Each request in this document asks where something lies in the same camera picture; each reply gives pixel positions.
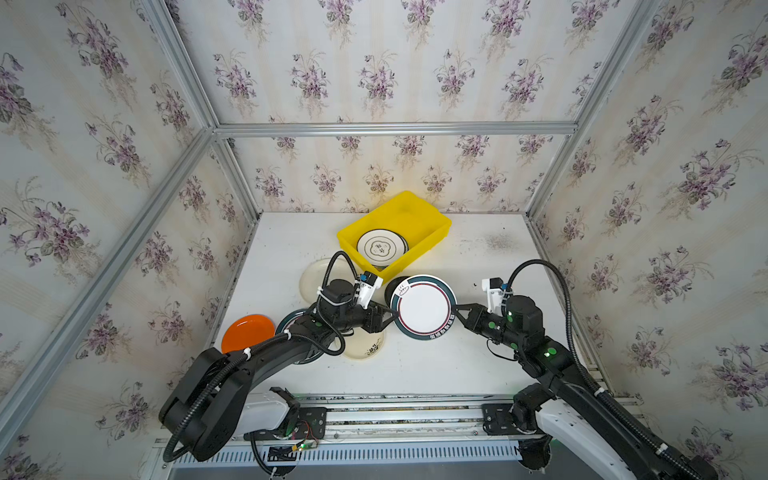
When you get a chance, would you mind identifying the translucent white plate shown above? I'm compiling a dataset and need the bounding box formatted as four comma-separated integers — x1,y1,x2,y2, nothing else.
299,257,355,304

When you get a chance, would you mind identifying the cream plate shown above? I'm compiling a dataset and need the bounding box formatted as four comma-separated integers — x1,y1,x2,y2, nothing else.
343,328,386,360

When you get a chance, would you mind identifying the white plate green red rim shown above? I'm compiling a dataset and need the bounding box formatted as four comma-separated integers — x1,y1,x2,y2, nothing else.
389,274,457,341

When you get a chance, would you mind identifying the white plate green quatrefoil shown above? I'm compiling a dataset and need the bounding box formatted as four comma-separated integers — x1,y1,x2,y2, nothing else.
356,229,409,270

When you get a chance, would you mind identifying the black plate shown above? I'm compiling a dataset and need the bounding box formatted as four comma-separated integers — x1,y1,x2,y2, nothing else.
384,276,408,305

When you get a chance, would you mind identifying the green rim plate under arm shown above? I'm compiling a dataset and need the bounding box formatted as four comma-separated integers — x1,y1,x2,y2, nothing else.
275,308,328,365

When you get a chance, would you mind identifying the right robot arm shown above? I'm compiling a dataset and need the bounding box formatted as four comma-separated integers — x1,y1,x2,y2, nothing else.
452,295,718,479

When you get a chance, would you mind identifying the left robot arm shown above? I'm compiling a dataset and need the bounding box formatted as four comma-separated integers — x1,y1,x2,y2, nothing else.
158,280,397,462

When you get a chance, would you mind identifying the yellow plastic bin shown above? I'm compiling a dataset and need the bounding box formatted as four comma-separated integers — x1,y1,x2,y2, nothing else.
337,191,451,282

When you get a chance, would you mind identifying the orange plate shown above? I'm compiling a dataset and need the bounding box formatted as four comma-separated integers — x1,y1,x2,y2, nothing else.
221,314,276,353

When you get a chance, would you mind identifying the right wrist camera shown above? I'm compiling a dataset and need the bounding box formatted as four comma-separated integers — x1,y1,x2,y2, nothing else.
481,277,507,315

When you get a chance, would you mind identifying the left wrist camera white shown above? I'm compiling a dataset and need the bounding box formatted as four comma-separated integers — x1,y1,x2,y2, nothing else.
355,271,383,309

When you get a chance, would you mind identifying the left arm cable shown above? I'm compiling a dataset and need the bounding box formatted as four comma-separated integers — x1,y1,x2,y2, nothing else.
320,250,361,295

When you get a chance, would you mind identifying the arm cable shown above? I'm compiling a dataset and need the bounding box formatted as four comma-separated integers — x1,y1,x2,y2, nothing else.
506,259,703,480
320,250,361,295

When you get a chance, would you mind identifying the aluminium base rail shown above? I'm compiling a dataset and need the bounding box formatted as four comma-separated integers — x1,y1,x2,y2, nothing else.
143,392,649,469

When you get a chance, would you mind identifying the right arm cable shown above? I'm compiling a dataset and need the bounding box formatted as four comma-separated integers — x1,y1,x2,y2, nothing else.
506,259,703,480

